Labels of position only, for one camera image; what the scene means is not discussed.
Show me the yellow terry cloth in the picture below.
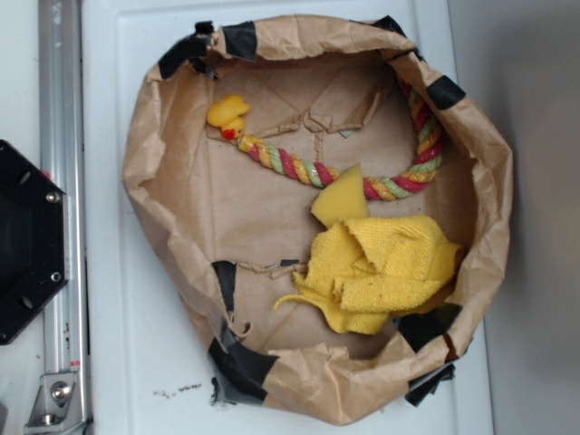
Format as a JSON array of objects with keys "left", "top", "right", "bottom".
[{"left": 277, "top": 216, "right": 464, "bottom": 335}]

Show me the metal corner bracket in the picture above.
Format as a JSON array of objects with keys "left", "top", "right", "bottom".
[{"left": 24, "top": 372, "right": 82, "bottom": 434}]

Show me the multicolour braided rope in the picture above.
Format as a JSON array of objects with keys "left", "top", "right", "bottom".
[{"left": 237, "top": 79, "right": 445, "bottom": 202}]

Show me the yellow sponge wedge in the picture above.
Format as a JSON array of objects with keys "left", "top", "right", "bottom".
[{"left": 311, "top": 163, "right": 370, "bottom": 228}]

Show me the yellow rubber duck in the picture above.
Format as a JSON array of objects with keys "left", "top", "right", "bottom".
[{"left": 206, "top": 93, "right": 250, "bottom": 140}]

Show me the aluminium extrusion rail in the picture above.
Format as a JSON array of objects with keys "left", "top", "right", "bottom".
[{"left": 38, "top": 1, "right": 93, "bottom": 434}]

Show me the white plastic tray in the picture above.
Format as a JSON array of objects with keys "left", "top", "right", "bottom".
[{"left": 81, "top": 1, "right": 493, "bottom": 434}]

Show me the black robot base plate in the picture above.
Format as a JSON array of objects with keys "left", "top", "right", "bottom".
[{"left": 1, "top": 140, "right": 68, "bottom": 345}]

